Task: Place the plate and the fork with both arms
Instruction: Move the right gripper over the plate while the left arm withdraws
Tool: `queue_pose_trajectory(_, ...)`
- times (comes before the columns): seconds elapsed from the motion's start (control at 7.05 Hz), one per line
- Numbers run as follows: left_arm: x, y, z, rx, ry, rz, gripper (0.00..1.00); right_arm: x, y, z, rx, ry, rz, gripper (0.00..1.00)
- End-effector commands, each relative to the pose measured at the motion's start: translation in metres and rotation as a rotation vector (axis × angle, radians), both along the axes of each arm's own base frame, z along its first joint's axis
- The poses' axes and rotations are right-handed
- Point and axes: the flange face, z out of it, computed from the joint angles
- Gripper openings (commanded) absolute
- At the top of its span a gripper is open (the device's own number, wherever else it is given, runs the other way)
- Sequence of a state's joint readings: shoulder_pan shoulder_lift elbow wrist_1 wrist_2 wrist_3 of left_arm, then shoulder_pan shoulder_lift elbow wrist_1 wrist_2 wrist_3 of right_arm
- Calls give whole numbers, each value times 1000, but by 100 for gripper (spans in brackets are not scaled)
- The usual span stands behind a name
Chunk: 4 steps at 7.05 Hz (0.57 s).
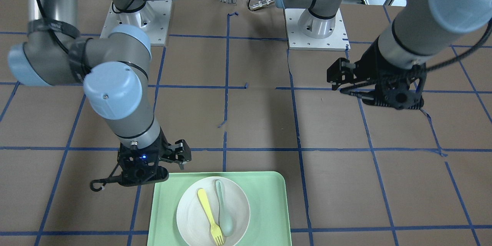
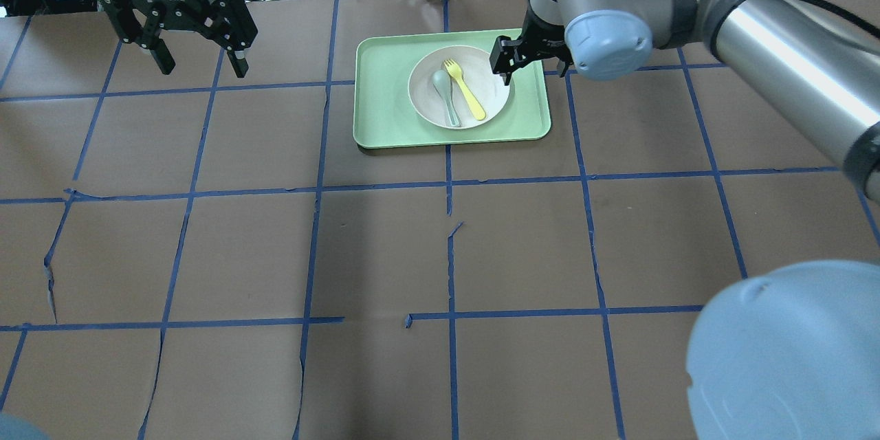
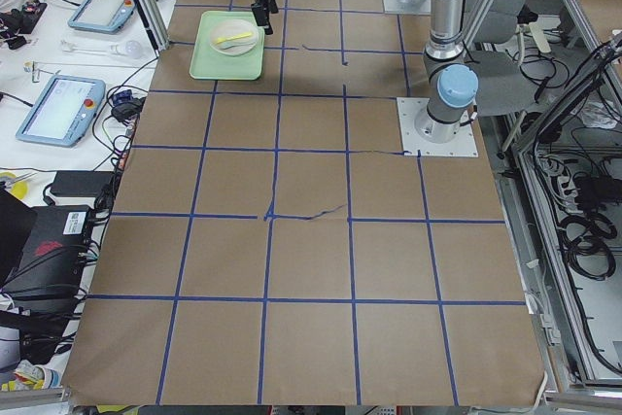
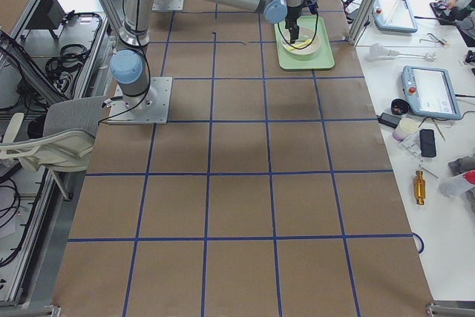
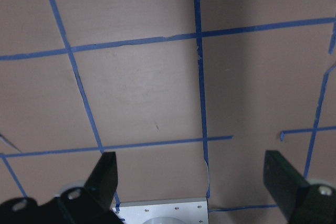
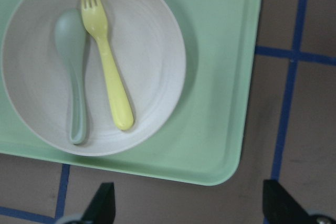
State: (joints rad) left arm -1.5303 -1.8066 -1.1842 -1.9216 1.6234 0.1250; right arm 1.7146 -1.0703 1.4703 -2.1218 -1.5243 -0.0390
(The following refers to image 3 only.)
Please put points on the far teach pendant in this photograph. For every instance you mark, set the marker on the far teach pendant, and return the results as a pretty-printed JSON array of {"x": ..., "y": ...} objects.
[{"x": 102, "y": 16}]

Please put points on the yellow plastic fork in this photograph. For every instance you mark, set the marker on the yellow plastic fork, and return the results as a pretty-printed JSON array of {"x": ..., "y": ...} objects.
[{"x": 240, "y": 36}]

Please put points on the black laptop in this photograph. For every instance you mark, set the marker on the black laptop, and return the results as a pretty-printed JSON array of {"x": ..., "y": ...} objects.
[{"x": 44, "y": 248}]

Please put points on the near teach pendant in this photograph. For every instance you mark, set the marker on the near teach pendant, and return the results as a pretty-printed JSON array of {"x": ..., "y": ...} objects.
[{"x": 63, "y": 112}]

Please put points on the grey office chair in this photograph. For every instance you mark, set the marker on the grey office chair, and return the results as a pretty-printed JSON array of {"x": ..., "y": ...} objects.
[{"x": 502, "y": 88}]

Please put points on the teach pendant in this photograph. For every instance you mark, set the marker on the teach pendant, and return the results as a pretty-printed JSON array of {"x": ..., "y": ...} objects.
[
  {"x": 63, "y": 112},
  {"x": 102, "y": 16}
]

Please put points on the light green tray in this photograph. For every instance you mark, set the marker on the light green tray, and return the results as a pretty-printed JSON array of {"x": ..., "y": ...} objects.
[{"x": 207, "y": 64}]

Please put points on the black power adapter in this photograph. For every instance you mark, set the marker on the black power adapter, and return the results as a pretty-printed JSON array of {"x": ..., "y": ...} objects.
[{"x": 77, "y": 183}]

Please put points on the green plastic spoon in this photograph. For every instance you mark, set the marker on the green plastic spoon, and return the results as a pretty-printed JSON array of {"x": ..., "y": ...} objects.
[{"x": 232, "y": 48}]

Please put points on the white round plate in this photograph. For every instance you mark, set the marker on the white round plate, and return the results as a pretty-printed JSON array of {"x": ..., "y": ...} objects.
[{"x": 232, "y": 27}]

